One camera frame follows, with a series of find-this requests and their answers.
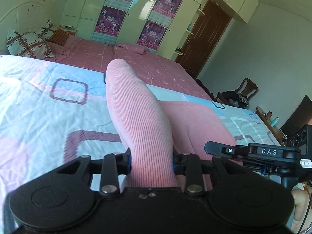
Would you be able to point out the pink knit sweater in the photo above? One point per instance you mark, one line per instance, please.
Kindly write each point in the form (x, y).
(153, 130)

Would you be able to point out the right hand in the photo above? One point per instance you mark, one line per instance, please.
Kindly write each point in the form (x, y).
(302, 217)

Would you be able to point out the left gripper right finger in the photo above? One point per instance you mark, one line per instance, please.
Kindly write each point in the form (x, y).
(218, 176)

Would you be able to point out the cream wardrobe with posters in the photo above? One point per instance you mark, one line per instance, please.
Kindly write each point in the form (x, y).
(160, 25)

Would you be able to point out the black flat television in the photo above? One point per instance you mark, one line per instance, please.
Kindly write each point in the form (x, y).
(300, 117)

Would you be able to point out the dark clothes on chair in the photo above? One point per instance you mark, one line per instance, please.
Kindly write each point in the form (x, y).
(233, 98)

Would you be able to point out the orange striped cushion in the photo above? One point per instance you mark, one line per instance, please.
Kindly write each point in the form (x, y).
(59, 37)

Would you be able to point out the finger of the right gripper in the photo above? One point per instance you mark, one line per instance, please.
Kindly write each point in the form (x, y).
(227, 151)

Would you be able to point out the folded pink blanket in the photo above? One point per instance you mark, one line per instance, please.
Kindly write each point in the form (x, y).
(139, 49)

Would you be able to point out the brown wooden door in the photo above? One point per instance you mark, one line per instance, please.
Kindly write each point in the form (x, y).
(208, 29)

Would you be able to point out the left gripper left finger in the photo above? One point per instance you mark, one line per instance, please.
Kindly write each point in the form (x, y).
(109, 168)

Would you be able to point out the patterned white pillow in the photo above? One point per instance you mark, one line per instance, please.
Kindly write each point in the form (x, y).
(31, 44)

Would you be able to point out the white arched headboard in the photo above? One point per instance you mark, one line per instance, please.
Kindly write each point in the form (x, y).
(26, 16)

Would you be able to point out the wooden tv cabinet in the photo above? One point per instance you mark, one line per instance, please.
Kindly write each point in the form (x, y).
(277, 133)

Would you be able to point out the teal patterned bed quilt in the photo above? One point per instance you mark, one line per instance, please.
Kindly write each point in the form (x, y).
(50, 114)

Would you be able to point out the black speaker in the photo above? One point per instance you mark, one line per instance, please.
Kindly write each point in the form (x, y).
(301, 140)

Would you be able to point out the dark wooden chair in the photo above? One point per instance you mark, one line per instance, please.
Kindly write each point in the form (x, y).
(246, 91)

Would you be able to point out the pink checked bed sheet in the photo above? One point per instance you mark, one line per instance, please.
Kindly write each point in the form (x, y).
(149, 67)

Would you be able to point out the teal water bottle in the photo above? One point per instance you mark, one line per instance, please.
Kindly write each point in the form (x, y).
(274, 122)

